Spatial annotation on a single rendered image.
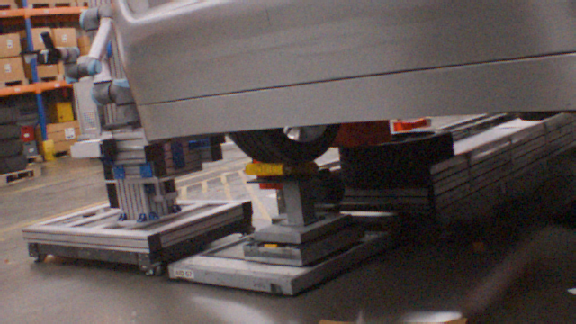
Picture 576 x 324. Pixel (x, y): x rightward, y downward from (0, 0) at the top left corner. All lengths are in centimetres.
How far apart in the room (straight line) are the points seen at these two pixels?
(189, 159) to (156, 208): 36
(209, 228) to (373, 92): 234
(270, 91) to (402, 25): 49
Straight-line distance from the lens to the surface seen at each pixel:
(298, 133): 347
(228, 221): 408
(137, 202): 413
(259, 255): 331
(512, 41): 159
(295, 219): 337
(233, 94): 208
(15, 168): 1067
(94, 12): 390
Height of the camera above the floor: 93
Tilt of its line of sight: 7 degrees down
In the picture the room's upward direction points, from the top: 8 degrees counter-clockwise
